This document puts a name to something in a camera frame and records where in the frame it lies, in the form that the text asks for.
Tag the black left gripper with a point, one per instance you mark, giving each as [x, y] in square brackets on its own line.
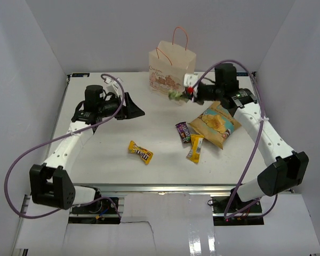
[130, 111]

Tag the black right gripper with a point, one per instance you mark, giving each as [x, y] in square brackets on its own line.
[196, 99]

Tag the green snack packet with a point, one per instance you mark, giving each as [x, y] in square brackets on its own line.
[177, 96]

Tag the purple candy packet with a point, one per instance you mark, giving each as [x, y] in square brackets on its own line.
[184, 132]

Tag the yellow chips bag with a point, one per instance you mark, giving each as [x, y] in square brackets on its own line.
[216, 124]

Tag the yellow m&m's packet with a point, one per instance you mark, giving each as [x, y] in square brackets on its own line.
[144, 154]

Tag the yellow snack bar wrapper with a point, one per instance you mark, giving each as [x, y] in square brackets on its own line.
[194, 153]

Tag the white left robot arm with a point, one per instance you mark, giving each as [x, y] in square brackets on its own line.
[50, 182]

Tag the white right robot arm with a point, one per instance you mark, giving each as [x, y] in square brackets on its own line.
[285, 168]

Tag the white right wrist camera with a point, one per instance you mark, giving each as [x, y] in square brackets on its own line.
[190, 80]

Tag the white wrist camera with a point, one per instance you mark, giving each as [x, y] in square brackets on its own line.
[190, 80]
[110, 85]

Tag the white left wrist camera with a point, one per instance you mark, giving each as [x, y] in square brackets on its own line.
[110, 85]

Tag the cream paper bag orange handles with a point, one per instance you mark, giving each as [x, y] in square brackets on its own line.
[168, 63]

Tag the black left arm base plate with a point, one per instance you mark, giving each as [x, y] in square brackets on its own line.
[100, 212]

